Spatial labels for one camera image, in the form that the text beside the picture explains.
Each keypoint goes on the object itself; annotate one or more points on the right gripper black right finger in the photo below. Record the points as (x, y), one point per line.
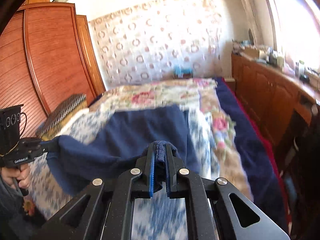
(216, 209)

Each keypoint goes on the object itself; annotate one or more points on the brown wooden sideboard cabinet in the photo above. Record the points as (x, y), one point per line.
(271, 97)

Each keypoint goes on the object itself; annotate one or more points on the beige window side curtain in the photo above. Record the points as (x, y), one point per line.
(251, 15)

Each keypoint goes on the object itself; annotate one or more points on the cardboard box on sideboard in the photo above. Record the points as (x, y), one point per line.
(254, 52)

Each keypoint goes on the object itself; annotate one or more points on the floral pink green blanket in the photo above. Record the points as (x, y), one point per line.
(212, 130)

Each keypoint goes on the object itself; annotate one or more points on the light blue toy on box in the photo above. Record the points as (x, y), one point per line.
(182, 72)

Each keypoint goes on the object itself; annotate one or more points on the blue white floral bedspread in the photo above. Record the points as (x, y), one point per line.
(155, 218)

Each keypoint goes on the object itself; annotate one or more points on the white circle-pattern sheer curtain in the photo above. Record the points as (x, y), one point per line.
(144, 43)

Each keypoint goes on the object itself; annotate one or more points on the brown louvered wooden wardrobe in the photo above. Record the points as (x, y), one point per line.
(46, 56)

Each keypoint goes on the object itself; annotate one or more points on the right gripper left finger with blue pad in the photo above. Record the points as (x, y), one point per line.
(104, 208)

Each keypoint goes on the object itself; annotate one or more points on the navy blue bed blanket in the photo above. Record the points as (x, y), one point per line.
(256, 157)

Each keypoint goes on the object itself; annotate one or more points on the yellow pillow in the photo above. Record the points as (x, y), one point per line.
(63, 127)

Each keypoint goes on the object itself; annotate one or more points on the black ring-pattern folded cloth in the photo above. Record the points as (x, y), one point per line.
(60, 116)

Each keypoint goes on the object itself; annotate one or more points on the navy blue printed t-shirt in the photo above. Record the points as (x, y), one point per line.
(116, 148)

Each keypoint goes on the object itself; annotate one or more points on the bright window with wooden frame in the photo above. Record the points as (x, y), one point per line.
(297, 31)

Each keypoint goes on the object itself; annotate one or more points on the person left hand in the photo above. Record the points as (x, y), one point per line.
(21, 174)

